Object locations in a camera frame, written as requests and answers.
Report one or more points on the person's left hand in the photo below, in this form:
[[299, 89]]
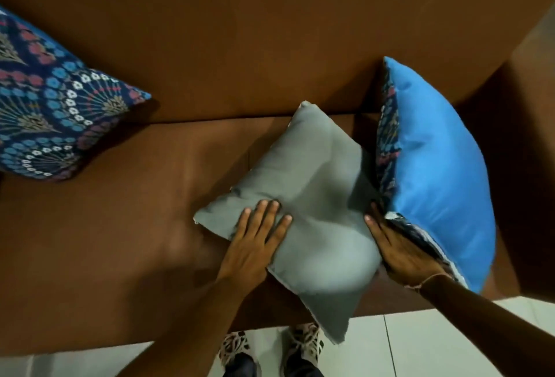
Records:
[[247, 255]]

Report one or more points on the person's right hand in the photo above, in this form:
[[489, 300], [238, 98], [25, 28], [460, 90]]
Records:
[[403, 259]]

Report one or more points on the person's right thumb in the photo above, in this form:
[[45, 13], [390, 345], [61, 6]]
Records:
[[375, 231]]

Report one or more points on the person's left middle finger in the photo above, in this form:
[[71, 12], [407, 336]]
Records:
[[269, 220]]

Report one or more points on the person's left little finger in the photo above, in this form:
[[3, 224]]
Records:
[[242, 225]]

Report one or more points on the grey pillow insert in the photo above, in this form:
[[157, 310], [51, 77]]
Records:
[[316, 199]]

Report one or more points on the blue cushion cover patterned side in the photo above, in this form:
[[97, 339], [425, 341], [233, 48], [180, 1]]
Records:
[[438, 164]]

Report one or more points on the person's right forearm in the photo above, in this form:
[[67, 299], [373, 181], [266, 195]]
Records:
[[490, 329]]

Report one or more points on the person's left forearm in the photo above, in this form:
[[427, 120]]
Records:
[[195, 329]]

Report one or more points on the white patterned left shoe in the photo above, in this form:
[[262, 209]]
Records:
[[236, 346]]

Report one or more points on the white patterned shoe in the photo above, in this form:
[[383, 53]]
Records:
[[305, 340], [236, 346]]

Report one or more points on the white patterned right shoe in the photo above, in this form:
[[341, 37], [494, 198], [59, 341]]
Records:
[[305, 340]]

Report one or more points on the brown fabric sofa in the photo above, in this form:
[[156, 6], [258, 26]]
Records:
[[225, 43]]

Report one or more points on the blue floral patterned cushion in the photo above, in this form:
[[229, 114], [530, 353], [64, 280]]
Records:
[[47, 103]]

